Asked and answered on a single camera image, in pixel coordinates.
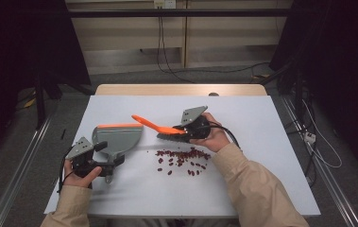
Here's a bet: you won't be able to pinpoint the black stand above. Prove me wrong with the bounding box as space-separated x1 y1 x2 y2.
293 69 305 121
33 72 47 131

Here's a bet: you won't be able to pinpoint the red beans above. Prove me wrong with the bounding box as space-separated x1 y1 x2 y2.
155 147 213 177

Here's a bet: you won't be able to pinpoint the white cable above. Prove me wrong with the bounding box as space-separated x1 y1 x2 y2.
302 100 343 169

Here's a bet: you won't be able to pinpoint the aluminium rail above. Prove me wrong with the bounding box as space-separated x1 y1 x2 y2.
0 112 55 227
280 96 358 227

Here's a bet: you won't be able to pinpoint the person's right hand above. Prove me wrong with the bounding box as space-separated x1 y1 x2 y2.
189 112 231 153

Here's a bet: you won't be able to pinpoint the black curtain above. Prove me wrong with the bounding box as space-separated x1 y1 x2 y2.
269 0 358 181
0 0 92 165

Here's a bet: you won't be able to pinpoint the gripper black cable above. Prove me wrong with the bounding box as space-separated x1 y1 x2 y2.
57 148 76 194
208 124 241 149

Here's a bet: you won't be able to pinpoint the black hanging cable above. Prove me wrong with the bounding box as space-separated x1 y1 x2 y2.
156 8 196 84

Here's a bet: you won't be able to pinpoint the wooden table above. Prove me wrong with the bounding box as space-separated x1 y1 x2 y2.
94 83 268 96

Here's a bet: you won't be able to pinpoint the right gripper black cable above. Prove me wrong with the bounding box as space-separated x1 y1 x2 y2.
208 124 241 149

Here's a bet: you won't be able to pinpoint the grey dustpan with orange edge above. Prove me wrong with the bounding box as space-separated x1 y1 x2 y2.
91 122 145 184

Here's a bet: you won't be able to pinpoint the person's grey trousers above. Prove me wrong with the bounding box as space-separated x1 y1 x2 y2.
109 218 241 227

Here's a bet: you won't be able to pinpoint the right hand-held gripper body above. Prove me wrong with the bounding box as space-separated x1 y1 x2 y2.
179 105 213 141

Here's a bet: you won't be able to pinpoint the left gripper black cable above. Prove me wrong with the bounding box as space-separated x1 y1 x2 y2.
57 148 76 194

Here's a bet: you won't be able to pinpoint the white wall outlet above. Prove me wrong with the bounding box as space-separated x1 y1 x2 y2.
153 0 177 9

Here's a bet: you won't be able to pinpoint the person's left hand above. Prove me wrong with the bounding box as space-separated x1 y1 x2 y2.
62 159 103 189

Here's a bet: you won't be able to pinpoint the orange brush with grey bristles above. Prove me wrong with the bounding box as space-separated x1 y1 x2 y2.
131 113 196 145

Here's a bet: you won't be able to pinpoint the black crossbar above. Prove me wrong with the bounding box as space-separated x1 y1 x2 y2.
19 9 294 18

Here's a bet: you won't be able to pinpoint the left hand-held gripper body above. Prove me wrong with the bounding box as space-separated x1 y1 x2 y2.
65 136 116 179

